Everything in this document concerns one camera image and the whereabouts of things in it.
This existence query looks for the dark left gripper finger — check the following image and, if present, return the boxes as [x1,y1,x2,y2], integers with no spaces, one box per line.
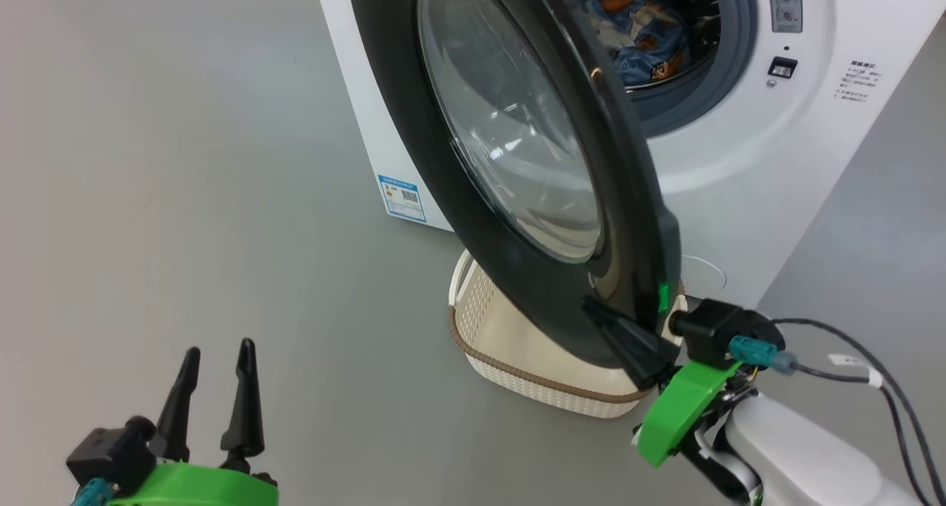
[220,338,265,468]
[151,347,202,463]

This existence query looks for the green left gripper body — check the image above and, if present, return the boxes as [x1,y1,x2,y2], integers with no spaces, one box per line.
[110,462,281,506]

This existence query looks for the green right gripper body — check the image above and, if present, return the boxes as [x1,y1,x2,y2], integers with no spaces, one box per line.
[636,360,744,469]

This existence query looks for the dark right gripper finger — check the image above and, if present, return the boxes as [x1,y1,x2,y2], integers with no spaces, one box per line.
[580,295,680,390]

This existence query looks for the black round glass washer door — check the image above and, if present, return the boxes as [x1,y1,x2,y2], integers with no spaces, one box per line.
[345,0,683,371]

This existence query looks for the white front-load washing machine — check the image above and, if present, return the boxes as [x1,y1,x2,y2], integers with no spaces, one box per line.
[310,0,946,316]

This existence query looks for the stainless steel washing machine drum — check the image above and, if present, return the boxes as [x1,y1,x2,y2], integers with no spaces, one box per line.
[576,0,722,90]

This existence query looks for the round drain filter cover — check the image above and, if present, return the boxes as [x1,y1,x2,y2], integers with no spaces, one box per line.
[680,255,729,301]

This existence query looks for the cream laundry basket brown rim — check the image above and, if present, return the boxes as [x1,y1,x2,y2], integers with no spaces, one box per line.
[447,249,687,419]

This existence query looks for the blue energy label sticker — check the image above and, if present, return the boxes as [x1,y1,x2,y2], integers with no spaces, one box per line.
[377,174,429,224]

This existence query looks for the grey warning sticker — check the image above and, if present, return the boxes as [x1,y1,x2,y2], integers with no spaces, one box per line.
[765,0,805,34]

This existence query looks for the teal right camera connector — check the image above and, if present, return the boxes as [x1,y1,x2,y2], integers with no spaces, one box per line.
[728,335,800,378]

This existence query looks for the teal camera connector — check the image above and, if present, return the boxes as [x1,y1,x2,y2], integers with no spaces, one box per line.
[70,478,113,506]
[728,335,800,378]

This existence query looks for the teal left camera connector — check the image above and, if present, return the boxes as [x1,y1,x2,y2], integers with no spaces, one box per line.
[70,478,113,506]

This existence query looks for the white cable tag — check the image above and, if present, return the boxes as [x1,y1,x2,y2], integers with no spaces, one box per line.
[827,354,885,388]

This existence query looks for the thin black cable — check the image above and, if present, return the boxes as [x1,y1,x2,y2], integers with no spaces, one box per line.
[794,362,933,506]
[769,317,946,492]

